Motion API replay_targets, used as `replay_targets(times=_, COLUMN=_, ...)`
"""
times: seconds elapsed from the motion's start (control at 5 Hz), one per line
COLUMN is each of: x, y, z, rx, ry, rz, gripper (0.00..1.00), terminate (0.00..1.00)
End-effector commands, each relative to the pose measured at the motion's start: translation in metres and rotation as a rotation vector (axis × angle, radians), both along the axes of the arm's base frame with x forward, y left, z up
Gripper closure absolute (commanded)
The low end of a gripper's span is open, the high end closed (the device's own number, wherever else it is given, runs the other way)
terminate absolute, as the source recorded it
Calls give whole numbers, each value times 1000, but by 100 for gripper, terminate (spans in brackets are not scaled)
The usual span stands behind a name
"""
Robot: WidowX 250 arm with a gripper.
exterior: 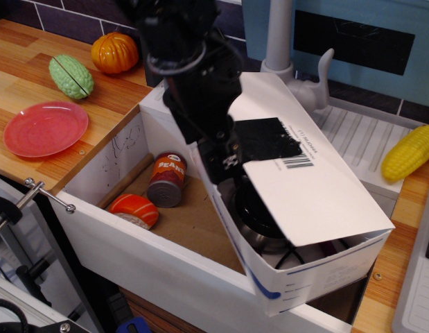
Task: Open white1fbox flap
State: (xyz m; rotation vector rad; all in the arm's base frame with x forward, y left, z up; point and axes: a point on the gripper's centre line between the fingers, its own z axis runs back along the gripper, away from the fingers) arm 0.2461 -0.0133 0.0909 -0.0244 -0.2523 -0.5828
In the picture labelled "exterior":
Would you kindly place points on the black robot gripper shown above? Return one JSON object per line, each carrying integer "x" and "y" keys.
{"x": 202, "y": 81}

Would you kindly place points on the white cardboard box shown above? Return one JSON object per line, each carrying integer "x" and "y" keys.
{"x": 310, "y": 192}

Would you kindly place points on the toy beans can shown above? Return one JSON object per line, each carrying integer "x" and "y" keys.
{"x": 167, "y": 179}

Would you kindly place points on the black silver 3d mouse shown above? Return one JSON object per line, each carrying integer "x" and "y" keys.
{"x": 255, "y": 223}

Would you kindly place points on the orange salmon sushi toy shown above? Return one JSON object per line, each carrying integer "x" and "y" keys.
{"x": 136, "y": 209}

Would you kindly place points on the white toy sink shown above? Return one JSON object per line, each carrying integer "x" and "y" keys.
{"x": 185, "y": 277}

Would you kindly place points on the grey toy faucet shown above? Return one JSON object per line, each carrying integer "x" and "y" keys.
{"x": 312, "y": 96}

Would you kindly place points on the orange toy pumpkin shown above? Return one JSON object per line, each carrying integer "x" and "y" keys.
{"x": 114, "y": 53}

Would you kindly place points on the green toy bitter melon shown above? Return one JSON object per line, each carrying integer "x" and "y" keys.
{"x": 71, "y": 76}

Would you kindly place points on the yellow toy corn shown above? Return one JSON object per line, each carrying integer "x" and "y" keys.
{"x": 410, "y": 153}

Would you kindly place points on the pink plastic plate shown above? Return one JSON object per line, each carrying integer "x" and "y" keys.
{"x": 45, "y": 129}

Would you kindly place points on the metal clamp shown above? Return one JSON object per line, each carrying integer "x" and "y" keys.
{"x": 11, "y": 213}

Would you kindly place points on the grey tray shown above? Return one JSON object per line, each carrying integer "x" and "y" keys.
{"x": 412, "y": 310}

